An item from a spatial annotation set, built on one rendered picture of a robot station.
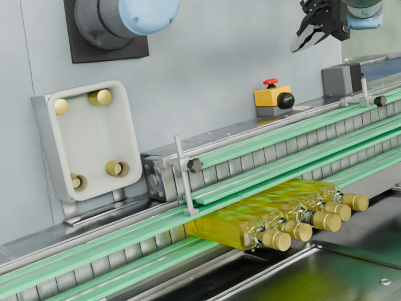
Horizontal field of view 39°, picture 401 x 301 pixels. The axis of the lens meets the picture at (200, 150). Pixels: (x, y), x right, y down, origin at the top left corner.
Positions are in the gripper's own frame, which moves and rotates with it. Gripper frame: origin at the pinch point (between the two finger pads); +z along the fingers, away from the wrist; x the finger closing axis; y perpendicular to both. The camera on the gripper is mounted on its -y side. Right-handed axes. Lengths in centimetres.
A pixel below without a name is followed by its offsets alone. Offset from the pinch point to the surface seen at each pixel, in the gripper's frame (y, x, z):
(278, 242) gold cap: -55, 21, 13
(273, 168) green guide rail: -26.7, 4.2, 18.1
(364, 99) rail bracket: -12.3, -18.3, -1.8
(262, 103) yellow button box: -4.6, 0.0, 15.5
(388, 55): 76, -116, 10
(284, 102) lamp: -8.6, -1.4, 10.5
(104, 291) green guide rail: -52, 43, 39
